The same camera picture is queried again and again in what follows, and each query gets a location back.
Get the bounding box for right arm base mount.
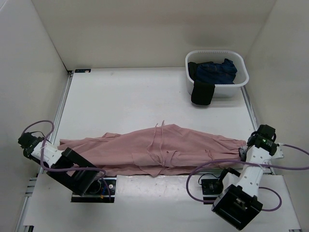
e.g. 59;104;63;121
197;173;249;205

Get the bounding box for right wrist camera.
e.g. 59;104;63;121
256;124;277;142

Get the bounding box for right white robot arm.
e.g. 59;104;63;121
211;125;283;231

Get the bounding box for aluminium front rail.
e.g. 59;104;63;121
106;171;222;177

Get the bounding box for black garment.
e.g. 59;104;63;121
188;61;215;106

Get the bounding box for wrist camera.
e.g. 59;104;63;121
256;124;277;142
17;132;44;157

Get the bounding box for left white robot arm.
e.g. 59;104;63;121
18;132;106;196

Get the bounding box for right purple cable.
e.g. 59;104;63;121
185;144;309;213

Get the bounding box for pink trousers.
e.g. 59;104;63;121
58;124;246;177

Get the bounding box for purple cable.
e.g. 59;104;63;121
20;120;112;203
185;144;309;213

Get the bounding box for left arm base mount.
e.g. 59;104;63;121
71;176;117;203

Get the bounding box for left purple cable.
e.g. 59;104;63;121
20;120;112;203

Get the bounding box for dark blue garment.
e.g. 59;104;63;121
205;58;238;85

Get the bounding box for blue label sticker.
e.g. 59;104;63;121
74;69;91;73

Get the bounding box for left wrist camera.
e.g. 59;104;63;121
17;132;44;157

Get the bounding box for white plastic basket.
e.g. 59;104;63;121
185;50;249;98

